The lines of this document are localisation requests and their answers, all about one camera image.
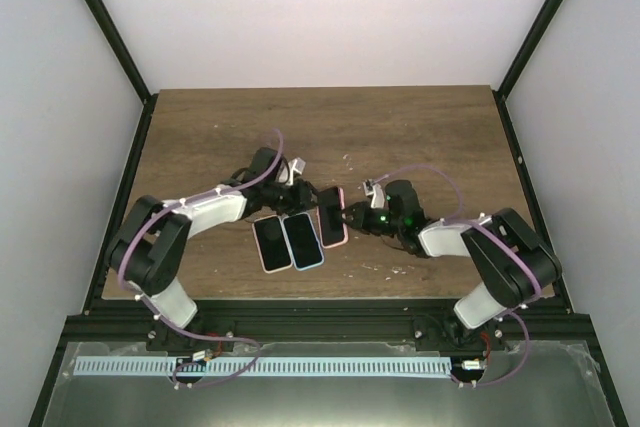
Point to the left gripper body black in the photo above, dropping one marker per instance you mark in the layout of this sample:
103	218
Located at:
289	202

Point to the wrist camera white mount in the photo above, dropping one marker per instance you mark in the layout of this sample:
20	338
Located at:
374	193
292	169

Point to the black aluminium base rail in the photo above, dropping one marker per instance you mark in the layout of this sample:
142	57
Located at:
429	324

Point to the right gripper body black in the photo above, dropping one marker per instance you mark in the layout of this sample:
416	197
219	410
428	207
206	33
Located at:
372	226

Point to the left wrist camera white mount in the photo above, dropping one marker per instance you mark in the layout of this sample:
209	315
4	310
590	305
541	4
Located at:
292	169

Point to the left black table edge rail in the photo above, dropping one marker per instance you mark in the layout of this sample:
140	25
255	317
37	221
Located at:
99	276

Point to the pink phone case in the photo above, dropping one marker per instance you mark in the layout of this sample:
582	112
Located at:
345	227

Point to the white phone black screen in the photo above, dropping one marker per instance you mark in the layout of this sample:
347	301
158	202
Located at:
272	243

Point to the left black frame post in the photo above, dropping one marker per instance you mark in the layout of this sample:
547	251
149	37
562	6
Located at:
113	37

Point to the right black frame post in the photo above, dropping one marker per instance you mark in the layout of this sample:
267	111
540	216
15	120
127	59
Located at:
531	41

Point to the right black table edge rail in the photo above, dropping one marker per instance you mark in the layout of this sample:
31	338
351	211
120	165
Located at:
533	205

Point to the blue phone black screen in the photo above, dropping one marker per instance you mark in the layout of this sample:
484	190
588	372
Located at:
302	239

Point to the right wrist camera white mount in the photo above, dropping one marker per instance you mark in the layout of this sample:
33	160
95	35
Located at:
374	193

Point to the black frame post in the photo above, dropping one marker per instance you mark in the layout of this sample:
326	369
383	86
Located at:
113	37
531	41

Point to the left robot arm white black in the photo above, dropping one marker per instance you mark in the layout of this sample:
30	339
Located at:
147	250

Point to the beige phone case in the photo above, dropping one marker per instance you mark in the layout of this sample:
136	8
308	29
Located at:
260	252

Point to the black table edge rail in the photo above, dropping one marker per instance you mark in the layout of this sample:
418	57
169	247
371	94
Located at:
99	276
533	205

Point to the light blue phone case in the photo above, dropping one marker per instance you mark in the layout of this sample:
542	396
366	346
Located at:
320	257

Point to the light blue slotted cable duct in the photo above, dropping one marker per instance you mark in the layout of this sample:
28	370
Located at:
410	367

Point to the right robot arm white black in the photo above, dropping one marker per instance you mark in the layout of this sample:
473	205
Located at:
514	263

